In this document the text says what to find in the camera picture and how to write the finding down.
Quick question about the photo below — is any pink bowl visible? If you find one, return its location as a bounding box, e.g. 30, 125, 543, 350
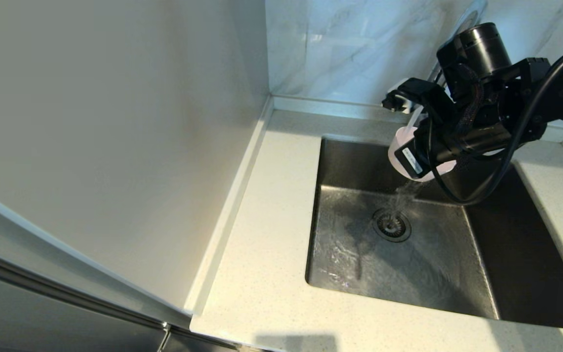
388, 110, 458, 182

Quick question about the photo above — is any chrome gooseneck faucet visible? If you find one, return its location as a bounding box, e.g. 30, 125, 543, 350
426, 0, 488, 86

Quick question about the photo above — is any stainless steel sink basin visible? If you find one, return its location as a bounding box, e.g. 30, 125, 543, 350
304, 138, 563, 329

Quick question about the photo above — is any round metal drain strainer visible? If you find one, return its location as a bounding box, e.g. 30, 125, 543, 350
372, 208, 412, 243

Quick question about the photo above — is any white cabinet side panel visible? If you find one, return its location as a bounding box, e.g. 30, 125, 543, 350
0, 0, 273, 329

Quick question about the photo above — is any grey steel appliance front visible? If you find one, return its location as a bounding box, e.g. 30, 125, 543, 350
0, 242, 243, 352

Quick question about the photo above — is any black braided cable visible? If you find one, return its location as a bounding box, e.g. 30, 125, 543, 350
457, 65, 485, 143

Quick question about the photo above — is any smooth black cable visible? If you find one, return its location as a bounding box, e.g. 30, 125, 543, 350
427, 37, 563, 205

